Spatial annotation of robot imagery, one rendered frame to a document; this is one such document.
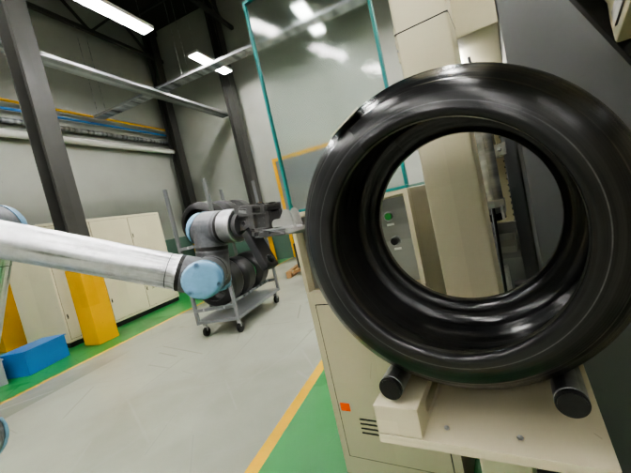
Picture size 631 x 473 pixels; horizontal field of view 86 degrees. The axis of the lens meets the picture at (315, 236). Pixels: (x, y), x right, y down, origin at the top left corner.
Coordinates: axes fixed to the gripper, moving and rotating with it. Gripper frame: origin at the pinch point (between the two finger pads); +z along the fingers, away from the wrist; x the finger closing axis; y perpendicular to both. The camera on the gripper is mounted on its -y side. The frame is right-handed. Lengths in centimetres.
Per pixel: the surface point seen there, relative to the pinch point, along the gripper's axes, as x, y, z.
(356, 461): 60, -119, -25
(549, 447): -8, -36, 46
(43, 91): 203, 201, -557
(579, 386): -8, -24, 50
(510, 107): -11.7, 17.0, 42.6
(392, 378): -10.4, -27.6, 21.7
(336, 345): 59, -61, -28
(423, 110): -11.8, 19.1, 31.1
